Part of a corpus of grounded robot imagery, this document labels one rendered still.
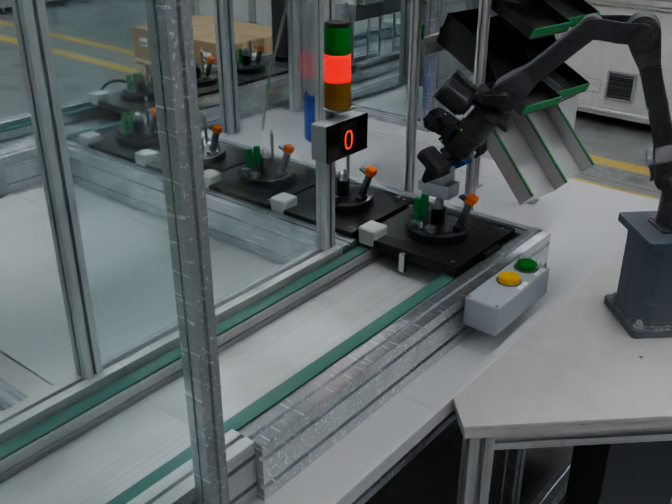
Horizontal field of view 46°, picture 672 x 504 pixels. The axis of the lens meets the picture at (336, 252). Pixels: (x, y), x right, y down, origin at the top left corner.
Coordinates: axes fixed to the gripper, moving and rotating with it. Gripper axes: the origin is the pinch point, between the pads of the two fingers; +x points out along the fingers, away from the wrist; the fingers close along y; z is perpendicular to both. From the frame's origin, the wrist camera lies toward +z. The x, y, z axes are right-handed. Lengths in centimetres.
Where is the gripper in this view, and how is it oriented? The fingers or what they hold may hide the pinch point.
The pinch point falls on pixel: (438, 167)
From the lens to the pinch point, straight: 163.8
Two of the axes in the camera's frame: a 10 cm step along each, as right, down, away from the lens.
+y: -6.2, 3.5, -7.0
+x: -4.8, 5.4, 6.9
